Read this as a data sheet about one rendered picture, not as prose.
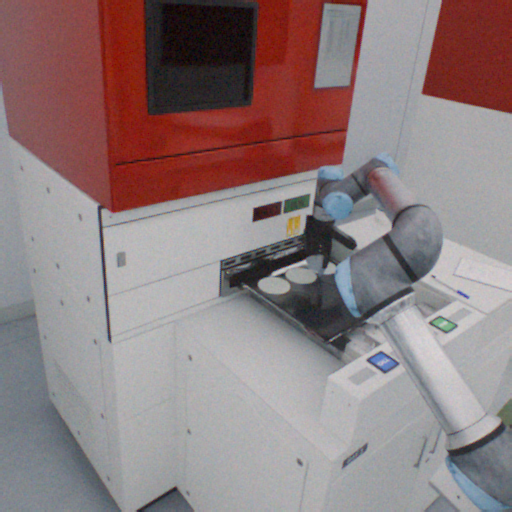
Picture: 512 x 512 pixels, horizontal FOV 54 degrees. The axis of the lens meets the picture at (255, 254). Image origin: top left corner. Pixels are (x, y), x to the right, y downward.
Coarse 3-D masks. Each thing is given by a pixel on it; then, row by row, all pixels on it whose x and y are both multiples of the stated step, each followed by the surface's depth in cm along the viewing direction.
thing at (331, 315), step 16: (272, 272) 161; (256, 288) 152; (304, 288) 154; (320, 288) 155; (336, 288) 156; (288, 304) 146; (304, 304) 146; (320, 304) 147; (336, 304) 147; (304, 320) 139; (320, 320) 139; (336, 320) 140; (352, 320) 140
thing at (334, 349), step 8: (256, 296) 160; (264, 304) 157; (272, 312) 155; (288, 320) 150; (296, 328) 148; (312, 336) 143; (320, 344) 141; (328, 344) 139; (336, 344) 138; (336, 352) 137; (344, 352) 135
